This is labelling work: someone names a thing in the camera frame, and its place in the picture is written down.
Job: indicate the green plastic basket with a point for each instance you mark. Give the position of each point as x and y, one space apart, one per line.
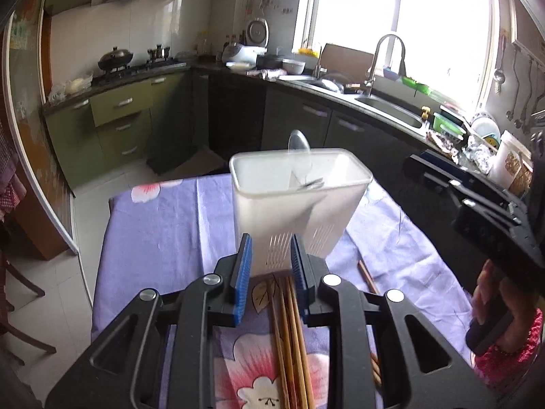
447 130

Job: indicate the checkered apron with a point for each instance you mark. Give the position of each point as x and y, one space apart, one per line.
8 170

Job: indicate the person's right hand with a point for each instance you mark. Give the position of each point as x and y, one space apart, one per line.
489 289

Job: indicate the green plastic container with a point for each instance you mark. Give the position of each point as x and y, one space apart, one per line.
415 85

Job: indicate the metal spoon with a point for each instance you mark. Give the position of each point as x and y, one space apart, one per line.
298 140

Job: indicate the patterned rag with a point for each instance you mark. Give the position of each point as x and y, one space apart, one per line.
440 142

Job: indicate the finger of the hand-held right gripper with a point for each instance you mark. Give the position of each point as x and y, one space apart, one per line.
447 169
430 179

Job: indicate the black gas stove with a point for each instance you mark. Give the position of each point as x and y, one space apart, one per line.
136 70

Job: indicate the crumpled dish cloth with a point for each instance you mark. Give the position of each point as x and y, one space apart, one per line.
264 74

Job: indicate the black wok with lid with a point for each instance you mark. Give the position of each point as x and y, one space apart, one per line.
115 57

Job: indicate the brown cutting board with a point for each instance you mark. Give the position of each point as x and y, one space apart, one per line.
347 61

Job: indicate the blue plastic bowl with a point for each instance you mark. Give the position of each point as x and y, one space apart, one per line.
391 73

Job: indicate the white plate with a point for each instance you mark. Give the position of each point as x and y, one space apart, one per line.
239 65

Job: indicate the hanging steel ladle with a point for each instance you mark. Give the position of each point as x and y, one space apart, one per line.
500 76

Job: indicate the dark cooking pot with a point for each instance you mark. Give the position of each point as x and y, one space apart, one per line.
269 61

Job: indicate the wooden chair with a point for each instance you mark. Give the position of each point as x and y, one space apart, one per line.
21 281

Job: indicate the green base cabinet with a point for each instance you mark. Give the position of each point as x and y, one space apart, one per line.
123 102

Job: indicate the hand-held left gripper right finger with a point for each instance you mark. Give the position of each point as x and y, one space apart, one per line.
300 281

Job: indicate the white plastic bag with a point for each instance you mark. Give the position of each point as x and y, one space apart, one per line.
74 85

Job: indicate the black base cabinets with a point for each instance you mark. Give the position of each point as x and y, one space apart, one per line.
298 123

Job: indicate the purple floral tablecloth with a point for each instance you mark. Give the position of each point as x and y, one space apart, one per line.
170 230

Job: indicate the small steel faucet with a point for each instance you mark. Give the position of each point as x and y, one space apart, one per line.
317 66

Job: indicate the dark domed lid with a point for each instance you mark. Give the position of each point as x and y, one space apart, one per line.
331 85

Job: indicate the crumpled foil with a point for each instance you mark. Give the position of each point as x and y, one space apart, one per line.
479 157

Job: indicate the white rice cooker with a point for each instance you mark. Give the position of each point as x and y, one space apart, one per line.
257 34

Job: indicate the steel sink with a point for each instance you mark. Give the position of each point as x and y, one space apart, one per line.
396 113

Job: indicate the kitchen window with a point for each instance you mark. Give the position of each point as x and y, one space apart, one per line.
425 30

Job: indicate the white plastic utensil holder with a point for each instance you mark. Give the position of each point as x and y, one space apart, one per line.
272 208

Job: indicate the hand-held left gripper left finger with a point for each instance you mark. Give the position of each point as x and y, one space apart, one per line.
242 281

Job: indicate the white plastic jar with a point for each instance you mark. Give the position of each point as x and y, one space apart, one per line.
502 157

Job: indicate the yellow plastic item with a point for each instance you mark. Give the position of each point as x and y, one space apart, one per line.
308 52

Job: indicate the tall steel faucet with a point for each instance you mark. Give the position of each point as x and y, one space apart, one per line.
370 72

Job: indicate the white plates in rack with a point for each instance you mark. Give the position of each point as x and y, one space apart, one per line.
485 130

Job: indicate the small yellow tap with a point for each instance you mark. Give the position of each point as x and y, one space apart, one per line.
425 113

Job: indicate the person's right forearm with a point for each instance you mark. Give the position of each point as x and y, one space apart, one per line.
511 366

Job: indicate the white bowl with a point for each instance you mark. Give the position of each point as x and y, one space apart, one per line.
293 67

